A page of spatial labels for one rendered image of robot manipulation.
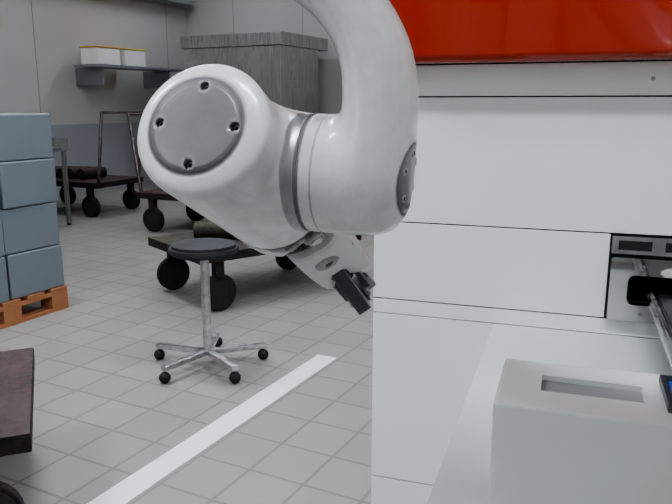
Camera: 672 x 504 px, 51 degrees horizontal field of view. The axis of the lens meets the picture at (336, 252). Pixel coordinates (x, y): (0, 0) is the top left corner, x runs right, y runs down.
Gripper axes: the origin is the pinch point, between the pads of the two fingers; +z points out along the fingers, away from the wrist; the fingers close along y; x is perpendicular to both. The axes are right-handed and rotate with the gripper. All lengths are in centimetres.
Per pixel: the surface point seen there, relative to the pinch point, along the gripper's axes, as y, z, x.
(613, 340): -20, 44, -24
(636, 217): -8, 39, -36
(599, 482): -28.9, -13.4, -7.8
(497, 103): 16.8, 33.2, -29.4
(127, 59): 617, 662, 154
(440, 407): -14, 54, 4
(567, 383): -22.4, -9.6, -10.2
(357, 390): 23, 221, 43
